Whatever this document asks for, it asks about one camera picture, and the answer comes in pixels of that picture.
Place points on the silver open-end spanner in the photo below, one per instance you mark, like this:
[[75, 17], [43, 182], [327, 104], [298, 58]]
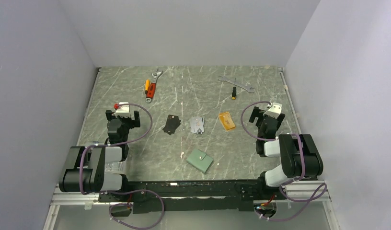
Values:
[[248, 88]]

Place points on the clear plastic bag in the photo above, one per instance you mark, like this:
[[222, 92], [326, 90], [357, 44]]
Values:
[[115, 167]]

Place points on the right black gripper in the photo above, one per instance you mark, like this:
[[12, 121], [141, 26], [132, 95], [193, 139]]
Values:
[[256, 113]]

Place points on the orange card stack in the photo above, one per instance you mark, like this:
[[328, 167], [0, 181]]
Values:
[[226, 121]]

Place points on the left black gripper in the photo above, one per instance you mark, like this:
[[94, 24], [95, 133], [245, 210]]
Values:
[[132, 123]]

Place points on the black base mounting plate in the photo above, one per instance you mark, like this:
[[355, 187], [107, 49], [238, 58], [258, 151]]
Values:
[[152, 196]]

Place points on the red adjustable wrench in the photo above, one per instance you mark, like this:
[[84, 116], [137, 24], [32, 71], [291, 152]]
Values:
[[152, 86]]

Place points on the black VIP card stack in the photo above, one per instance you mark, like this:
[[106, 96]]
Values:
[[172, 123]]

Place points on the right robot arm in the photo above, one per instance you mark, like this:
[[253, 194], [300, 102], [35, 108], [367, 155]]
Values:
[[298, 153]]

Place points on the green card holder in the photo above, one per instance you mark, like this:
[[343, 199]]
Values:
[[199, 160]]

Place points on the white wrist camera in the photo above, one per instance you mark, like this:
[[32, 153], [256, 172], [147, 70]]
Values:
[[274, 110], [122, 109]]

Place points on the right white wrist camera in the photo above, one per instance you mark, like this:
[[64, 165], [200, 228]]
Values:
[[274, 110]]

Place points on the silver VIP card stack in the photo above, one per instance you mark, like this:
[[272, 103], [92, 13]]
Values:
[[197, 125]]

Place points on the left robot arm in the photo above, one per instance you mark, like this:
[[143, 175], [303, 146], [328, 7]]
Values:
[[95, 178]]

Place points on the yellow handled screwdriver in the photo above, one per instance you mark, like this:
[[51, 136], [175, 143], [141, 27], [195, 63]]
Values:
[[146, 87]]

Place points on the black yellow small screwdriver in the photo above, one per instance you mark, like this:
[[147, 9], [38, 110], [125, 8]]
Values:
[[233, 94]]

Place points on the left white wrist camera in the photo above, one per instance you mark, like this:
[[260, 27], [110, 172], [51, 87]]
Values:
[[122, 109]]

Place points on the aluminium rail frame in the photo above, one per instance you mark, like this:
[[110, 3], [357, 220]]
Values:
[[301, 190]]

